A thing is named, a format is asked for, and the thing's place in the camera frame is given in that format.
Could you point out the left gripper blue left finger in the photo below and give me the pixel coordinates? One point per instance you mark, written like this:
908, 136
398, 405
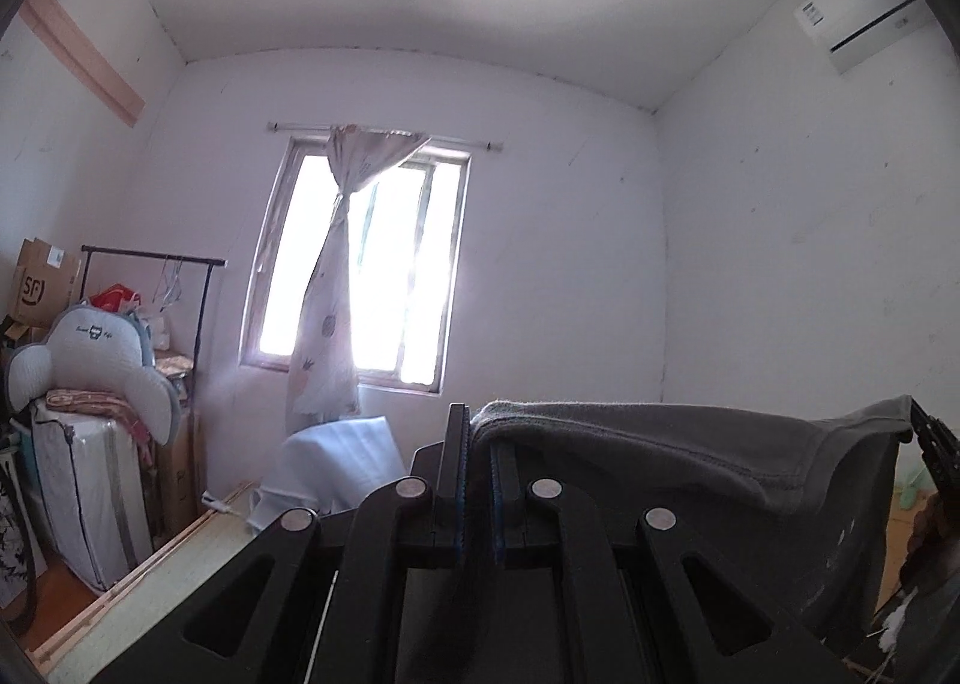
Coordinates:
450, 490

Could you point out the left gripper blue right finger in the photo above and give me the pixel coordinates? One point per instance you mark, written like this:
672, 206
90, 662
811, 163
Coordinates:
508, 507

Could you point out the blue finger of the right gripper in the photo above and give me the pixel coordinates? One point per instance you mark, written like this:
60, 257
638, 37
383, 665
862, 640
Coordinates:
939, 449

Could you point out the dark grey pants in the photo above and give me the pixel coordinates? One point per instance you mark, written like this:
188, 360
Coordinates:
797, 505

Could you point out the black clothes rack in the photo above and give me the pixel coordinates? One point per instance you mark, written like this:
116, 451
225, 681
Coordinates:
165, 302

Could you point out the light blue blanket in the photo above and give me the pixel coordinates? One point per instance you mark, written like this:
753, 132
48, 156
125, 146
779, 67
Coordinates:
328, 468

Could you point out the patterned window curtain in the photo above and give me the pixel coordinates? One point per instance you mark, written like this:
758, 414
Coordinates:
322, 380

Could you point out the brown cardboard boxes stack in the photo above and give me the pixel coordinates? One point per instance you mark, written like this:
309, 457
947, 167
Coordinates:
180, 461

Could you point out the white zippered storage bag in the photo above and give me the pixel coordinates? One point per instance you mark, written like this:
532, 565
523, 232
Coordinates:
89, 471

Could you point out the beige woven bed mattress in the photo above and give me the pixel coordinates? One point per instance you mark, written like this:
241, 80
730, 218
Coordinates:
123, 615

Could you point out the white plush pillow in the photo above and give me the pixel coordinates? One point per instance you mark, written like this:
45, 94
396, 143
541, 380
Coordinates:
89, 349

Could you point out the pink folded blanket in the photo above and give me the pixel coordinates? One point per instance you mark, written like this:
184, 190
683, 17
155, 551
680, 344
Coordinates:
101, 404

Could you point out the white air conditioner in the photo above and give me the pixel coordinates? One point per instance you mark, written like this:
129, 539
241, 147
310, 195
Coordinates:
849, 32

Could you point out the SF cardboard box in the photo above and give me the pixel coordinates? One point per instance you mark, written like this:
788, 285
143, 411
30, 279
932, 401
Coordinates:
45, 281

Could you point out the window with frame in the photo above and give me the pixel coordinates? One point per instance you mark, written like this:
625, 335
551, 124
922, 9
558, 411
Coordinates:
403, 245

